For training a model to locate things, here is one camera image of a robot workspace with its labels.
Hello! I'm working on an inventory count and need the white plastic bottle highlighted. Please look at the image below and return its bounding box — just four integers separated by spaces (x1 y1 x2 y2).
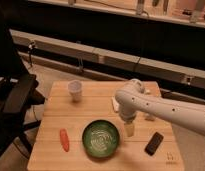
144 89 155 121

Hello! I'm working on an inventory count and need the black office chair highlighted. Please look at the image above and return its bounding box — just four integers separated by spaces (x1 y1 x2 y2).
0 9 45 157

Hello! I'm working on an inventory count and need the orange carrot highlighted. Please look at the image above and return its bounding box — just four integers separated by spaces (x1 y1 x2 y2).
60 129 69 152

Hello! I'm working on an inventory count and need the white sponge block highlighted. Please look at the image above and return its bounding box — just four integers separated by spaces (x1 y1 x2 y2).
112 97 119 112

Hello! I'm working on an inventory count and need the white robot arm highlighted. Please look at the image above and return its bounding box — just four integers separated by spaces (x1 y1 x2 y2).
115 79 205 136

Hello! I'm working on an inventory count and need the green ceramic bowl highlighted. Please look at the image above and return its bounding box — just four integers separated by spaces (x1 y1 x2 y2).
82 120 120 158

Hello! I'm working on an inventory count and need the black smartphone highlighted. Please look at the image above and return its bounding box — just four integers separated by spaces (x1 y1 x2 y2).
145 132 164 156

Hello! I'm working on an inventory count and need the grey baseboard rail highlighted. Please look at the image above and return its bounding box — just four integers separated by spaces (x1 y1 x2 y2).
11 30 205 89

